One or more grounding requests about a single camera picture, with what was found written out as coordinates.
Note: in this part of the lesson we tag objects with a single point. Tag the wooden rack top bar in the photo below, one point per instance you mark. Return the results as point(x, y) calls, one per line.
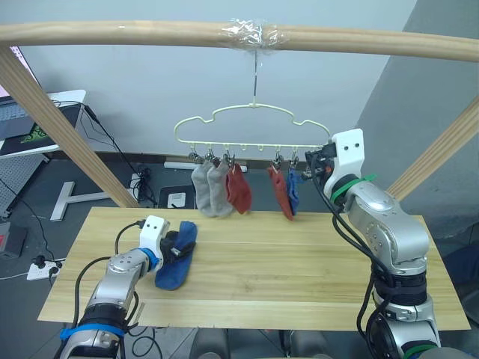
point(112, 33)

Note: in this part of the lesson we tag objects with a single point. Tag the black box with white panel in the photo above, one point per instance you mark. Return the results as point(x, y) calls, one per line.
point(166, 198)

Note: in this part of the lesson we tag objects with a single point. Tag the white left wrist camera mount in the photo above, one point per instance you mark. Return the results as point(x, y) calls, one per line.
point(151, 233)

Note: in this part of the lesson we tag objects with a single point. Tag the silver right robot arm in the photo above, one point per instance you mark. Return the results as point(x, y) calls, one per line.
point(393, 232)

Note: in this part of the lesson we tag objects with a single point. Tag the red sock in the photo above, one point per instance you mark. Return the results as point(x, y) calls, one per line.
point(280, 190)
point(239, 190)

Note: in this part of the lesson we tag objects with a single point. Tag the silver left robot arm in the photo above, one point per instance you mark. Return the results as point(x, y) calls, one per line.
point(112, 284)

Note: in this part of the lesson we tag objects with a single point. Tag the black green desk mat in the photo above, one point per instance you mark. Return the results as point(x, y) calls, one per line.
point(22, 146)

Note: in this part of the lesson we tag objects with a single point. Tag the white socket strip with plugs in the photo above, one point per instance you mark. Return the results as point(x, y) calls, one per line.
point(37, 271)

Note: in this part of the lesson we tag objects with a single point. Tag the small metal hanger clip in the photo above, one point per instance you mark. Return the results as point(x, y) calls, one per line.
point(194, 156)
point(307, 174)
point(227, 158)
point(277, 160)
point(210, 157)
point(294, 160)

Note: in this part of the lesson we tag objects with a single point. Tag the clear plastic tape wrap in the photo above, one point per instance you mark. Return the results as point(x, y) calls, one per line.
point(247, 35)

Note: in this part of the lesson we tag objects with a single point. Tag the white desk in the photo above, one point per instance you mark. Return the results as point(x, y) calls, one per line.
point(71, 95)

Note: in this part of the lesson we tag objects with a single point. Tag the white perforated panel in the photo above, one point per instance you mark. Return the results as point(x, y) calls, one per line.
point(18, 179)

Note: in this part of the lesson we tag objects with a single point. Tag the cream clip hanger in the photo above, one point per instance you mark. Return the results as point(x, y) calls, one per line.
point(254, 105)

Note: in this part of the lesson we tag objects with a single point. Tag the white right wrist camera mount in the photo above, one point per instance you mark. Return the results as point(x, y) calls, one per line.
point(350, 157)

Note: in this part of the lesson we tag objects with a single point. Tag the black floor box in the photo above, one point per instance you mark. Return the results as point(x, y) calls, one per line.
point(13, 241)

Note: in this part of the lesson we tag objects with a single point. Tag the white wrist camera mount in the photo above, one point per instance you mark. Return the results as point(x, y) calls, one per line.
point(350, 157)
point(151, 233)

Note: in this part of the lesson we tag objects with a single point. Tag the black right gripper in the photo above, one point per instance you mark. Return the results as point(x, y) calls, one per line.
point(326, 161)

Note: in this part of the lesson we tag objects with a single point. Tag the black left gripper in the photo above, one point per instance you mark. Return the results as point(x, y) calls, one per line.
point(169, 248)

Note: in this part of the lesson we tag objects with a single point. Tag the grey laptop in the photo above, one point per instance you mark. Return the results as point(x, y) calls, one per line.
point(11, 116)

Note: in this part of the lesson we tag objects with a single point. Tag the dark rounded shape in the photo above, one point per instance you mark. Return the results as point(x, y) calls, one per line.
point(308, 346)
point(209, 346)

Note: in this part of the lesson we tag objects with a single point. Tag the wooden rack post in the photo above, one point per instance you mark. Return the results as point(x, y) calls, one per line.
point(441, 149)
point(56, 123)

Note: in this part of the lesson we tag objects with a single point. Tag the grey sock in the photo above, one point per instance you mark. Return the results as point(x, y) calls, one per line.
point(221, 194)
point(200, 190)

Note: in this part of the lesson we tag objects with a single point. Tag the blue sock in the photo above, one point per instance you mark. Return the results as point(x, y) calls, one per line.
point(174, 275)
point(293, 192)

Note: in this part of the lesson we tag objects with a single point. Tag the monitor with pink screen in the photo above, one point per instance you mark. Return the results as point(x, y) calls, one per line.
point(24, 65)

